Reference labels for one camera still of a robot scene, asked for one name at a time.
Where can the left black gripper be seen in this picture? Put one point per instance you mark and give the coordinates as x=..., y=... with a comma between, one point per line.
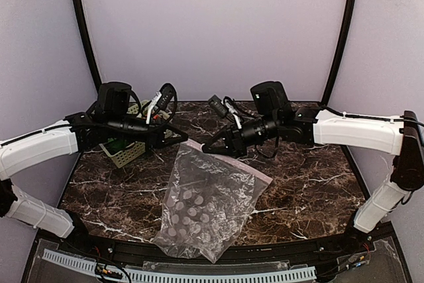
x=158, y=134

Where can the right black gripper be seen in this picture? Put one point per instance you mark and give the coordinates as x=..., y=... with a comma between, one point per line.
x=234, y=138

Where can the clear zip top bag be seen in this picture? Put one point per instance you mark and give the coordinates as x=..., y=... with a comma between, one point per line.
x=208, y=200

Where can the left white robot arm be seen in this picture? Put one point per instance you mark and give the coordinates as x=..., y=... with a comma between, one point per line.
x=65, y=137

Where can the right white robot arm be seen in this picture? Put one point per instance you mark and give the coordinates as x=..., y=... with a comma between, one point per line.
x=399, y=136

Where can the beige perforated plastic basket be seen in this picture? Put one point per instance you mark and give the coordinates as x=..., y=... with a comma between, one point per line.
x=134, y=149

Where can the green leafy vegetable toy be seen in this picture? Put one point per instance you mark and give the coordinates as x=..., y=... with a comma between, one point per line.
x=116, y=146

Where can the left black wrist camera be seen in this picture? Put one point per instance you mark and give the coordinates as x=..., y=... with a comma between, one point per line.
x=162, y=99

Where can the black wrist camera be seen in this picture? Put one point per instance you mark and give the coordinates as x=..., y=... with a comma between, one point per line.
x=226, y=108
x=162, y=99

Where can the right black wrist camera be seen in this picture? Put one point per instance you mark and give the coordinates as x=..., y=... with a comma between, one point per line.
x=226, y=108

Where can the white slotted cable duct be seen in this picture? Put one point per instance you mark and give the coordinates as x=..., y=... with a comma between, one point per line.
x=166, y=272

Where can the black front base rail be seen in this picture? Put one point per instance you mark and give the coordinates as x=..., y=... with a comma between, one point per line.
x=348, y=257

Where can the left black frame post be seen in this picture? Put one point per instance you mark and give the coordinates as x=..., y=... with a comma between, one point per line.
x=86, y=42

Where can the black frame post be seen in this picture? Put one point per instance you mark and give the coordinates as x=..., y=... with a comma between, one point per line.
x=86, y=42
x=339, y=51

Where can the right black frame post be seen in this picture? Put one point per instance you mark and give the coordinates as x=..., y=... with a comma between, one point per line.
x=339, y=51

